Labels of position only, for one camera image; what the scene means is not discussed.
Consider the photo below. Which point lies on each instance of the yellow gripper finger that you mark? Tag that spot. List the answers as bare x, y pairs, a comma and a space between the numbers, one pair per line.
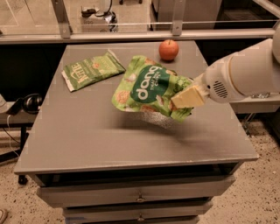
188, 98

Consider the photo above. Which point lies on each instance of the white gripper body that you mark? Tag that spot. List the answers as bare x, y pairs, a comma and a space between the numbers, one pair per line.
216, 79

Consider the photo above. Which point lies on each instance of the green dang rice chip bag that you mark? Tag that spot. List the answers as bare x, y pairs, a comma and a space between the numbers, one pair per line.
147, 86

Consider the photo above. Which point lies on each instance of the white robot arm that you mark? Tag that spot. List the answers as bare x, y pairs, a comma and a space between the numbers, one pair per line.
252, 71

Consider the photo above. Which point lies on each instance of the red apple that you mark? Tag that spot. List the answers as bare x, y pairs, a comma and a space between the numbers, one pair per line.
168, 50

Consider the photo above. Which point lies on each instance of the green kettle chips bag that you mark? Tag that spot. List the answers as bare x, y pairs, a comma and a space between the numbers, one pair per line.
80, 74

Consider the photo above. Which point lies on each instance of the grey drawer cabinet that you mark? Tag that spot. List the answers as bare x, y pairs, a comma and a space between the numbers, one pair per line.
79, 138

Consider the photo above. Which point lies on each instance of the grey drawer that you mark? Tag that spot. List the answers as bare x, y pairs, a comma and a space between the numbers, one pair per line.
137, 212
135, 191

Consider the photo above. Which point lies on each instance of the top grey drawer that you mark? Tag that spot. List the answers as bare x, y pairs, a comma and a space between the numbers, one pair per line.
135, 191

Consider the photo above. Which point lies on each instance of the white cardboard box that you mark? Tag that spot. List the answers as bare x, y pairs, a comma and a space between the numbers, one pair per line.
93, 21

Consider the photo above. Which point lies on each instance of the black headphones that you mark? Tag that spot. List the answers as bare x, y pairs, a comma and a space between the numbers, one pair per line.
30, 104

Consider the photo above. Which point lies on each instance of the metal railing frame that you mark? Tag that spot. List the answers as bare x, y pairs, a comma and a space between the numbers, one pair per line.
58, 21

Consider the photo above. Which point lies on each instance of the black stand with cable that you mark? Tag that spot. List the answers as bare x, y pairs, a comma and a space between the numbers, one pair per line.
13, 135

